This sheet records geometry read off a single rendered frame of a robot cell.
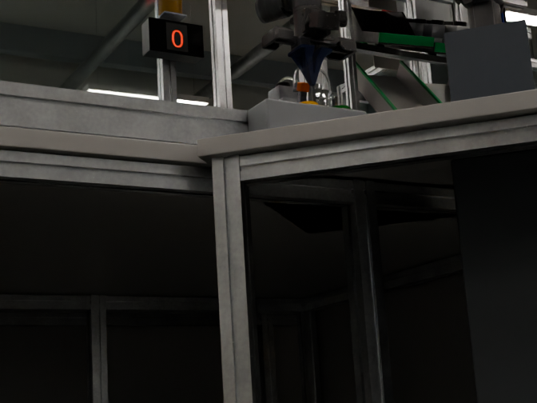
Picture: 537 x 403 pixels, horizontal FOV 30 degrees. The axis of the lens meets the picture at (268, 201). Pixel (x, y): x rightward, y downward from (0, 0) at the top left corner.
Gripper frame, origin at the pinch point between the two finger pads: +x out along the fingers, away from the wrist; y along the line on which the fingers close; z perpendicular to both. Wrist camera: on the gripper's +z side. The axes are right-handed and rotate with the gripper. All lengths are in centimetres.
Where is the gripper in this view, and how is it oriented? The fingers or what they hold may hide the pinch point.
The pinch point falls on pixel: (311, 68)
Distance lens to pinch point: 197.0
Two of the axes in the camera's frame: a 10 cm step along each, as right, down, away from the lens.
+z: 4.9, -2.3, -8.4
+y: 8.7, 0.7, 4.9
